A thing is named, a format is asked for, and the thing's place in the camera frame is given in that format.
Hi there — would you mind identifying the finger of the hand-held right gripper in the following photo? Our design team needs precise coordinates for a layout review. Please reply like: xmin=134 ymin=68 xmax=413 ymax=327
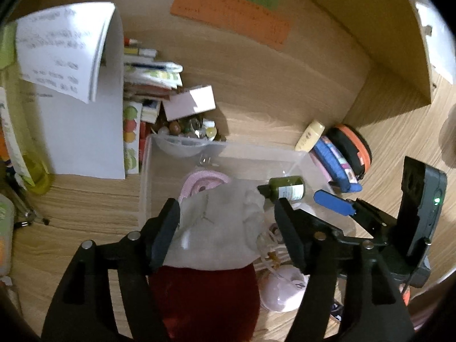
xmin=313 ymin=189 xmax=401 ymax=248

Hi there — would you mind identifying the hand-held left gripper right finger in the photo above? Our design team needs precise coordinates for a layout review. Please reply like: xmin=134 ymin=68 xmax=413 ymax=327
xmin=274 ymin=197 xmax=416 ymax=342

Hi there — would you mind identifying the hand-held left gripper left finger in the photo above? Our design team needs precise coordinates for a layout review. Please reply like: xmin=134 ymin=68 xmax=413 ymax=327
xmin=41 ymin=198 xmax=180 ymax=342

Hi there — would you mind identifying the red and white cloth pouch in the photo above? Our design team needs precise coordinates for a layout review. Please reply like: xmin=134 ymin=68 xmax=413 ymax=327
xmin=150 ymin=182 xmax=266 ymax=342

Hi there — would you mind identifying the pink round macaron case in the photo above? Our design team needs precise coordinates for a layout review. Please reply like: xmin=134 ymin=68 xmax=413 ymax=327
xmin=259 ymin=266 xmax=311 ymax=313

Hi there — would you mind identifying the clear plastic bin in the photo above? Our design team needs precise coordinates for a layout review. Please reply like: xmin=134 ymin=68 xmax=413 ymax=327
xmin=139 ymin=135 xmax=357 ymax=243

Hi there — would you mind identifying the wooden desktop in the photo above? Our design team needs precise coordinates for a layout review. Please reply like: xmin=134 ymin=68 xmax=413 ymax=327
xmin=7 ymin=68 xmax=456 ymax=342

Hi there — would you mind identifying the pink flat case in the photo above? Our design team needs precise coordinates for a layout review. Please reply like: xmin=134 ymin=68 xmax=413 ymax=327
xmin=309 ymin=151 xmax=336 ymax=186

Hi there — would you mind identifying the blue patchwork pencil pouch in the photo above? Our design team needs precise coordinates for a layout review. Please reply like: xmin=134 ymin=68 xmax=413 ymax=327
xmin=313 ymin=137 xmax=363 ymax=194

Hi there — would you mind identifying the dark green glass bottle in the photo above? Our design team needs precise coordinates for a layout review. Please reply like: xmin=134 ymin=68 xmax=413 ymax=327
xmin=257 ymin=175 xmax=306 ymax=202

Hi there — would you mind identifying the black orange zip case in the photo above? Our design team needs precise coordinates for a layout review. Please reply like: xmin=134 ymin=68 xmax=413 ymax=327
xmin=326 ymin=124 xmax=373 ymax=181

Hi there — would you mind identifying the cream lotion bottle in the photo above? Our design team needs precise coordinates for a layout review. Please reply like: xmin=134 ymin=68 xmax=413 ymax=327
xmin=294 ymin=120 xmax=326 ymax=153

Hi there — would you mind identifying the fruit print box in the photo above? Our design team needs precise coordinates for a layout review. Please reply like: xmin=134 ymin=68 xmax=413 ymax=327
xmin=123 ymin=101 xmax=144 ymax=175

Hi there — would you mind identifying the glass bowl of beads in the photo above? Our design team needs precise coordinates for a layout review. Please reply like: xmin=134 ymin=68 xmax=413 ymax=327
xmin=151 ymin=115 xmax=227 ymax=158

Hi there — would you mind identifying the small pink white box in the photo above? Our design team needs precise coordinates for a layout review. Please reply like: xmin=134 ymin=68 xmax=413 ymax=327
xmin=162 ymin=85 xmax=217 ymax=122

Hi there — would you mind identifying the white paper pad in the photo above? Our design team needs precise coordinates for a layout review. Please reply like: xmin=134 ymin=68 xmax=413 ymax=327
xmin=15 ymin=1 xmax=126 ymax=180

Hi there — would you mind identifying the small black tripod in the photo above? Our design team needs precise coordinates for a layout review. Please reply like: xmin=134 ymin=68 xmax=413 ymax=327
xmin=7 ymin=173 xmax=51 ymax=229

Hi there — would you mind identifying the yellow green bottle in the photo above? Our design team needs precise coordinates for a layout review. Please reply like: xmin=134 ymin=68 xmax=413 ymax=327
xmin=0 ymin=75 xmax=51 ymax=196

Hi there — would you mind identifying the stack of books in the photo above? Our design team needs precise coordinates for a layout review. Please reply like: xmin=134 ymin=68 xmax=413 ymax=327
xmin=123 ymin=46 xmax=185 ymax=136

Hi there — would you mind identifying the orange paper note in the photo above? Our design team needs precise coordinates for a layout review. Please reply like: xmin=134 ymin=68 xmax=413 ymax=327
xmin=170 ymin=0 xmax=292 ymax=53

